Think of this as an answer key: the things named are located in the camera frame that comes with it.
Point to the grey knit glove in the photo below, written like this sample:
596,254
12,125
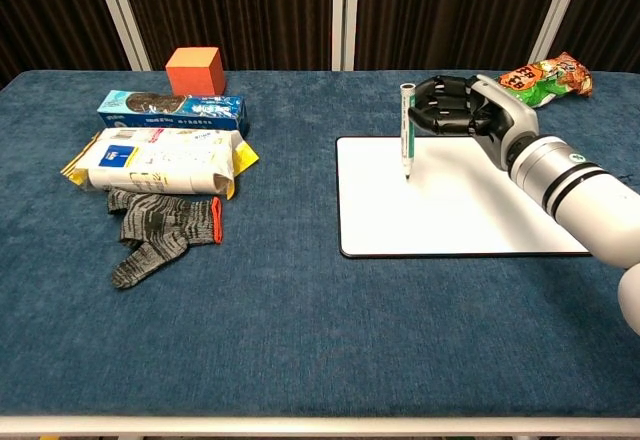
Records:
160,222

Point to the orange yellow cube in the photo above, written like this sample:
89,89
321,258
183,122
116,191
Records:
195,72

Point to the dark pleated curtain panel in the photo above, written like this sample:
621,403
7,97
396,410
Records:
230,10
610,5
450,10
45,15

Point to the blue cookie box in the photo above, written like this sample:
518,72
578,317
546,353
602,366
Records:
175,112

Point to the green orange snack bag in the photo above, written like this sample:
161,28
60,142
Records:
555,85

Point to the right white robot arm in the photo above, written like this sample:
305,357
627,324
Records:
585,195

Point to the blue table cloth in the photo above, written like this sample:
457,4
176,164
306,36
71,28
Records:
280,320

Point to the green white marker pen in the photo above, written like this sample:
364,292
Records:
407,150

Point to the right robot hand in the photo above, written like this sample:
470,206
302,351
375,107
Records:
500,110

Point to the white yellow snack package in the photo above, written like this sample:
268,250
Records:
160,160

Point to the white drawing board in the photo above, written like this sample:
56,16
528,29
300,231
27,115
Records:
450,210

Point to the white partition frame post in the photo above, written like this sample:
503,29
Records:
345,10
557,10
120,10

